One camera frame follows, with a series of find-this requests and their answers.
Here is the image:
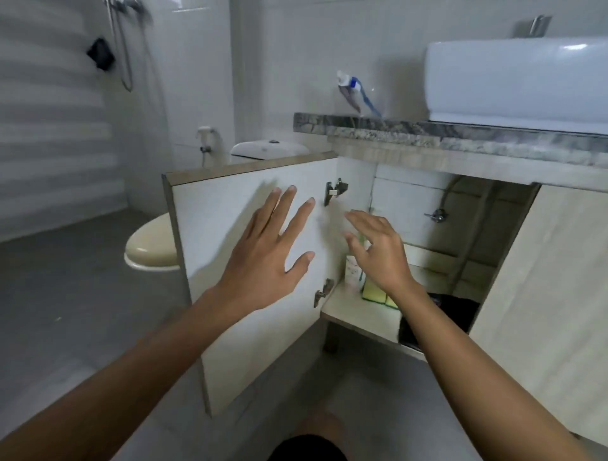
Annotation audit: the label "person's left hand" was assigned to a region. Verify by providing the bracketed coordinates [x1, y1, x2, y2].
[215, 185, 316, 317]

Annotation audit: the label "person's right hand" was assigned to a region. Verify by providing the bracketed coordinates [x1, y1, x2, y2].
[344, 209, 420, 296]

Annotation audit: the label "person's left forearm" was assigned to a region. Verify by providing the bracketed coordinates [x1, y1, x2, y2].
[0, 287, 261, 461]

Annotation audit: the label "person's right forearm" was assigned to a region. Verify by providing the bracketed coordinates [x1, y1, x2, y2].
[395, 279, 595, 461]

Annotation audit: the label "small white bottle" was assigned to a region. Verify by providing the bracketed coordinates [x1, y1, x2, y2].
[344, 255, 366, 293]

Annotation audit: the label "metal cabinet door hinge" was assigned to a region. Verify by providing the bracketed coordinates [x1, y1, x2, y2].
[323, 178, 349, 208]
[313, 278, 335, 309]

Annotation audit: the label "open white cabinet door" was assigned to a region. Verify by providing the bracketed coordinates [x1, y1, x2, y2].
[162, 151, 339, 418]

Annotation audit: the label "white bidet sprayer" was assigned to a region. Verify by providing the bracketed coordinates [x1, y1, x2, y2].
[196, 125, 220, 168]

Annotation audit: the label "black bag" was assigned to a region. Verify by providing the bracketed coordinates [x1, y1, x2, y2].
[397, 294, 480, 352]

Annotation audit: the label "white toothpaste tube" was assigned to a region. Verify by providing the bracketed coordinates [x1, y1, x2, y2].
[336, 70, 364, 115]

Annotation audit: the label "cream toilet seat lid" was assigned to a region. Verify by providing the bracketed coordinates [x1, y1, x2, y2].
[123, 212, 182, 272]

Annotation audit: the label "blue toothbrush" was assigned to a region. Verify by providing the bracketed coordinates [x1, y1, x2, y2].
[354, 80, 383, 119]

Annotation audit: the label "grey marble countertop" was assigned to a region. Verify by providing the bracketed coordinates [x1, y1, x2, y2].
[293, 112, 608, 168]

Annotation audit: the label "person's knee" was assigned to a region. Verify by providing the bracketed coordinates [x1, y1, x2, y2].
[304, 409, 348, 442]

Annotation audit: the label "black shorts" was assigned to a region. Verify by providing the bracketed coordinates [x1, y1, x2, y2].
[267, 433, 350, 461]

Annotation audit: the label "closed beige cabinet door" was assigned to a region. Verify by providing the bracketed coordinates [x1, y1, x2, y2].
[468, 182, 608, 448]

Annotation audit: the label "white ceramic wash basin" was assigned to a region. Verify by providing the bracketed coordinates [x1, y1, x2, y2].
[424, 36, 608, 136]

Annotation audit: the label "chrome basin faucet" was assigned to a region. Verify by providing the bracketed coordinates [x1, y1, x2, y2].
[515, 15, 553, 39]

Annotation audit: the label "thin water supply hose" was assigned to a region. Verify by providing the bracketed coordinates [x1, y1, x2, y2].
[442, 175, 468, 212]

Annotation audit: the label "chrome shower hose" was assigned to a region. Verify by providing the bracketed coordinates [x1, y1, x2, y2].
[106, 0, 137, 92]

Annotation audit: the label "black wall holder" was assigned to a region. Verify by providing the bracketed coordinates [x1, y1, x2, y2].
[86, 36, 116, 72]

